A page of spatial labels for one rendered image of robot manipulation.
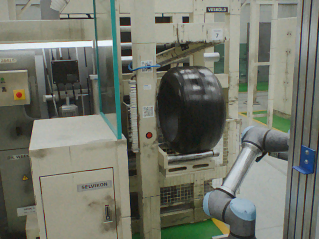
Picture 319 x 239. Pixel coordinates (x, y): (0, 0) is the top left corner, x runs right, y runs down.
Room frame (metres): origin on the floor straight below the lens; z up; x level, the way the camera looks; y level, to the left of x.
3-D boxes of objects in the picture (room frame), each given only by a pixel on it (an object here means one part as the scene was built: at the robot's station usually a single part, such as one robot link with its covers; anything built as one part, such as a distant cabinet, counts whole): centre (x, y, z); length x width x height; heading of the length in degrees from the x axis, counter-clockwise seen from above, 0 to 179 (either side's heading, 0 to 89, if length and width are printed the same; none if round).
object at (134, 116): (2.21, 0.17, 1.19); 0.05 x 0.04 x 0.48; 17
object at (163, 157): (2.30, 0.03, 0.90); 0.40 x 0.03 x 0.10; 17
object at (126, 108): (2.66, 0.18, 1.05); 0.20 x 0.15 x 0.30; 107
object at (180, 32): (2.68, -0.18, 1.71); 0.61 x 0.25 x 0.15; 107
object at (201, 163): (2.22, -0.18, 0.83); 0.36 x 0.09 x 0.06; 107
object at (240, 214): (1.44, -0.36, 0.88); 0.13 x 0.12 x 0.14; 42
